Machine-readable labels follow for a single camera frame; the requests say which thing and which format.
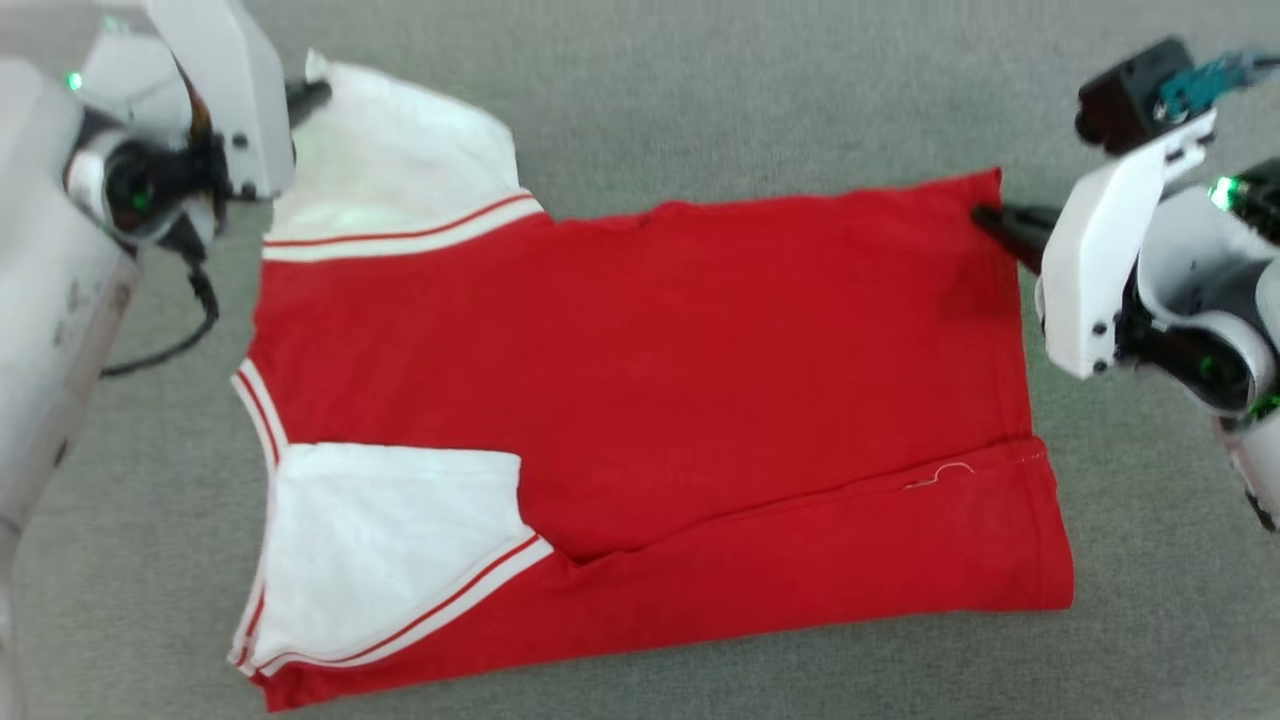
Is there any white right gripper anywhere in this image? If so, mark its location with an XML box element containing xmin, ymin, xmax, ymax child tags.
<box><xmin>969</xmin><ymin>108</ymin><xmax>1218</xmax><ymax>383</ymax></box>

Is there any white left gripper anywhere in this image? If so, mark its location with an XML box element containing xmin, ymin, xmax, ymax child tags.
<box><xmin>144</xmin><ymin>0</ymin><xmax>334</xmax><ymax>201</ymax></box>

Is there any red and white sports jersey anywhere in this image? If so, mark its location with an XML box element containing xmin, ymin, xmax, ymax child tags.
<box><xmin>227</xmin><ymin>50</ymin><xmax>1077</xmax><ymax>714</ymax></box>

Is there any right cable with teal plug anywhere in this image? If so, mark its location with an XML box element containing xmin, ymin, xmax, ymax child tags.
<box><xmin>1158</xmin><ymin>48</ymin><xmax>1280</xmax><ymax>118</ymax></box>

